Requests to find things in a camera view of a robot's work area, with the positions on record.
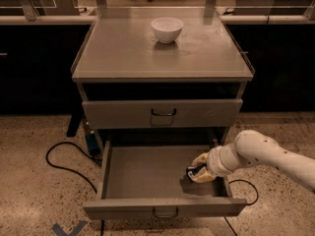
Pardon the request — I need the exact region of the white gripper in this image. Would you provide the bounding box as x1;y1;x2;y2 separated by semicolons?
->
192;146;232;183

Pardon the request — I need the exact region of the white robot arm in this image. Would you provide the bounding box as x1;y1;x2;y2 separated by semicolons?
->
186;130;315;192

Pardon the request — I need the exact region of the open middle drawer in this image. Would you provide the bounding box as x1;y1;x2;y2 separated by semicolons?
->
84;142;247;220

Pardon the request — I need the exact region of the closed grey top drawer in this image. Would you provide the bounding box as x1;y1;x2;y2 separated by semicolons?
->
83;99;242;129

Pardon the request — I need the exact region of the grey metal drawer cabinet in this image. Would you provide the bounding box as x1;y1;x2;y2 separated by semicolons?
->
73;7;253;147

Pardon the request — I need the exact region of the blue power box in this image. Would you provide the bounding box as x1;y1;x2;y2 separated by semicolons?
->
86;134;100;156

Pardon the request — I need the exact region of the white ceramic bowl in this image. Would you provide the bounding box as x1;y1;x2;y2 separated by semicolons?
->
151;18;183;43

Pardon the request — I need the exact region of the long dark counter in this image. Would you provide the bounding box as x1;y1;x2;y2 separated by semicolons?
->
1;24;314;114

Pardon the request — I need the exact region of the black floor cable right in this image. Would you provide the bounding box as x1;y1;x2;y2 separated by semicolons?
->
223;178;260;236

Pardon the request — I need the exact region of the black floor cable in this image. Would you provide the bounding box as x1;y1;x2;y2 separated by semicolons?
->
223;178;260;236
45;142;105;236

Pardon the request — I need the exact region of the black floor cable left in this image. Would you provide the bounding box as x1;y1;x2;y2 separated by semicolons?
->
45;142;105;236

